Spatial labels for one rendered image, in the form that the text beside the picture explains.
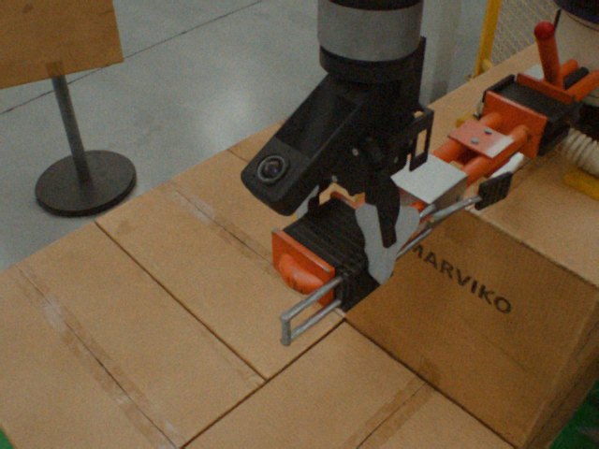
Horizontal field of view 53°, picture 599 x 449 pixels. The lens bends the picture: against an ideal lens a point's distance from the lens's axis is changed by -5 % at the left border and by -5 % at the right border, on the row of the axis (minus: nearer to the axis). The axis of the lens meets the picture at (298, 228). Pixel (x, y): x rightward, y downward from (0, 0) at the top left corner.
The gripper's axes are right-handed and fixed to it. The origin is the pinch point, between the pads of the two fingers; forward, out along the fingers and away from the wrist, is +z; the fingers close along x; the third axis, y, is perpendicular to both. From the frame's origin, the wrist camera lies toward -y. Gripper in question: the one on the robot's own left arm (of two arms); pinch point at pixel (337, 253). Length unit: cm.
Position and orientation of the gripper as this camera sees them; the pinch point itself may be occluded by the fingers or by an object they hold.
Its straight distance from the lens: 57.8
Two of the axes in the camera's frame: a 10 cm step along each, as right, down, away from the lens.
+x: -6.9, -4.9, 5.3
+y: 7.2, -4.7, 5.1
